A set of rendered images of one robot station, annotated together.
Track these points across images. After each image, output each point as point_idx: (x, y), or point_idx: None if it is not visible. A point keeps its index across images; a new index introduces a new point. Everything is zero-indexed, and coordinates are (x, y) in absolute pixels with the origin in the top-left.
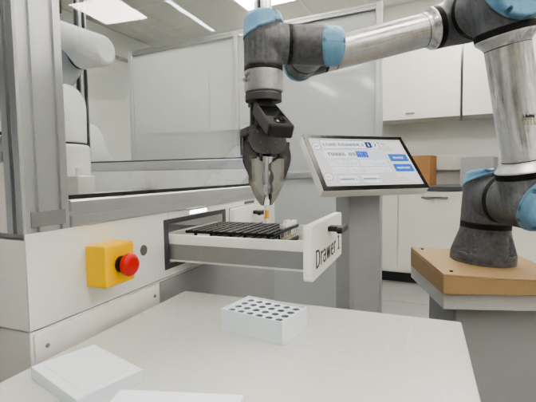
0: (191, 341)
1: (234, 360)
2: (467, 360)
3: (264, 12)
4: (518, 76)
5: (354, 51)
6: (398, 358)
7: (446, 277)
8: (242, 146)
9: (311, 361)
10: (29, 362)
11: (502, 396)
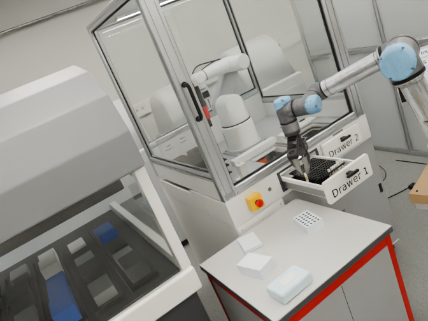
0: (282, 230)
1: (290, 240)
2: (363, 246)
3: (278, 104)
4: (413, 103)
5: (337, 88)
6: (341, 243)
7: (410, 195)
8: None
9: (312, 242)
10: (238, 235)
11: None
